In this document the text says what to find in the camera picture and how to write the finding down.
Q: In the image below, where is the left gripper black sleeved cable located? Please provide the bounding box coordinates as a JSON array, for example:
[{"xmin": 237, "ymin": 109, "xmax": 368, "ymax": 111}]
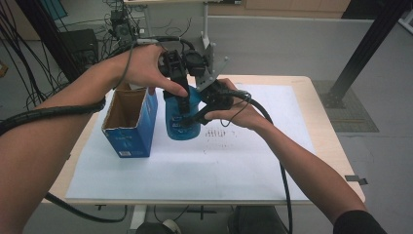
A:
[{"xmin": 0, "ymin": 34, "xmax": 197, "ymax": 224}]

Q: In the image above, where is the thin black cord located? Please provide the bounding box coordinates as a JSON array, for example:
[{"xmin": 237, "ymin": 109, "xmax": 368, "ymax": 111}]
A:
[
  {"xmin": 111, "ymin": 42, "xmax": 137, "ymax": 91},
  {"xmin": 219, "ymin": 92, "xmax": 252, "ymax": 129}
]

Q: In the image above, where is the blue cardboard box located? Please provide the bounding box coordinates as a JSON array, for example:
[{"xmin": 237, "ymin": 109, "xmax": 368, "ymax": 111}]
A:
[{"xmin": 100, "ymin": 83, "xmax": 160, "ymax": 159}]

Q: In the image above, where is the person's leg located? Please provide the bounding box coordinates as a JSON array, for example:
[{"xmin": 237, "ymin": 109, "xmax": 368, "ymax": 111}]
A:
[{"xmin": 227, "ymin": 205, "xmax": 290, "ymax": 234}]

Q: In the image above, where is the computer tower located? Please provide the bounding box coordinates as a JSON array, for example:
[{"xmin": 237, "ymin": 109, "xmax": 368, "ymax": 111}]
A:
[{"xmin": 109, "ymin": 9, "xmax": 137, "ymax": 45}]

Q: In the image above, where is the black tape strip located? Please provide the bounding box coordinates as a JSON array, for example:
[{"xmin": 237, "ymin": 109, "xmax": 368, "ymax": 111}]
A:
[{"xmin": 344, "ymin": 175, "xmax": 369, "ymax": 186}]

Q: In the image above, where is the black equipment box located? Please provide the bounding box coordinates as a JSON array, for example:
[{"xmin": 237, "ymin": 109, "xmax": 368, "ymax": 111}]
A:
[{"xmin": 59, "ymin": 28, "xmax": 100, "ymax": 66}]

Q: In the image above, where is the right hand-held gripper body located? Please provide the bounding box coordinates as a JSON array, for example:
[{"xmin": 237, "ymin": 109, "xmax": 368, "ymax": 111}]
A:
[{"xmin": 196, "ymin": 56, "xmax": 235, "ymax": 112}]

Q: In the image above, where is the grey floor mat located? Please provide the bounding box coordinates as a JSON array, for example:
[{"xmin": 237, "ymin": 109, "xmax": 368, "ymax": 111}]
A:
[{"xmin": 313, "ymin": 80, "xmax": 380, "ymax": 134}]

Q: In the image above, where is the person's right hand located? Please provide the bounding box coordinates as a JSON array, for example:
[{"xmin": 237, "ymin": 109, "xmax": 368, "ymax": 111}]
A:
[{"xmin": 204, "ymin": 77, "xmax": 274, "ymax": 132}]

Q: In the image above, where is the white paper sheet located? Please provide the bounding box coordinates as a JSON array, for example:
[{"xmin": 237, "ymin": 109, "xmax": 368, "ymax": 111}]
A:
[{"xmin": 64, "ymin": 83, "xmax": 317, "ymax": 201}]

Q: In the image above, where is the right gripper black sleeved cable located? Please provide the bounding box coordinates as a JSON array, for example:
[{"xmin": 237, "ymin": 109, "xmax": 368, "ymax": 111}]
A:
[{"xmin": 223, "ymin": 89, "xmax": 294, "ymax": 234}]

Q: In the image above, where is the teal panel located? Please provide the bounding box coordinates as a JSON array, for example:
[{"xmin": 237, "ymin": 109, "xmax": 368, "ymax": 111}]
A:
[{"xmin": 40, "ymin": 0, "xmax": 68, "ymax": 21}]

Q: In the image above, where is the black metal post with base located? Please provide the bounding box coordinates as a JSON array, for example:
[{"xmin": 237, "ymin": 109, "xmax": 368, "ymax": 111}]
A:
[{"xmin": 323, "ymin": 0, "xmax": 413, "ymax": 109}]

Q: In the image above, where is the white desk frame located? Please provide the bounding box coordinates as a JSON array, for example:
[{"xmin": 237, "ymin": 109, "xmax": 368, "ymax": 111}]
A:
[{"xmin": 124, "ymin": 0, "xmax": 216, "ymax": 51}]

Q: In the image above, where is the blue plastic bottle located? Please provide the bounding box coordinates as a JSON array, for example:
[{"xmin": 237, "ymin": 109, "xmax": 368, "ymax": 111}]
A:
[{"xmin": 163, "ymin": 85, "xmax": 204, "ymax": 141}]

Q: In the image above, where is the wooden cabinet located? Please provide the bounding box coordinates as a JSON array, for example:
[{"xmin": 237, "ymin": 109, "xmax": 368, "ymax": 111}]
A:
[{"xmin": 207, "ymin": 0, "xmax": 353, "ymax": 20}]

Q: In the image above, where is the gripper black sleeved cable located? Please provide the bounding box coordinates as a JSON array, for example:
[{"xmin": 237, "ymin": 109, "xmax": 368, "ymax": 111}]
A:
[
  {"xmin": 223, "ymin": 89, "xmax": 294, "ymax": 234},
  {"xmin": 0, "ymin": 34, "xmax": 197, "ymax": 224}
]

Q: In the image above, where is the person's left hand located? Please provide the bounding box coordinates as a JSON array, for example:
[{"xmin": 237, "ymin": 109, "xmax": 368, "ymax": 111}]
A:
[{"xmin": 124, "ymin": 44, "xmax": 189, "ymax": 98}]

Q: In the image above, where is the tangle of black cables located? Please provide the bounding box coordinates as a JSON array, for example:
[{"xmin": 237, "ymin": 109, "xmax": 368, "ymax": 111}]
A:
[{"xmin": 0, "ymin": 0, "xmax": 196, "ymax": 111}]

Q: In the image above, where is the person's shoe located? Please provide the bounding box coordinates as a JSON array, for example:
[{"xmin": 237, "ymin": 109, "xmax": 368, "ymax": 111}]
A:
[{"xmin": 135, "ymin": 217, "xmax": 183, "ymax": 234}]

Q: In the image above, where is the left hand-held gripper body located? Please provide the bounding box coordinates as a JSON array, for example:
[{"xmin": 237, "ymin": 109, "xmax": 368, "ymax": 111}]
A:
[{"xmin": 158, "ymin": 42, "xmax": 217, "ymax": 88}]

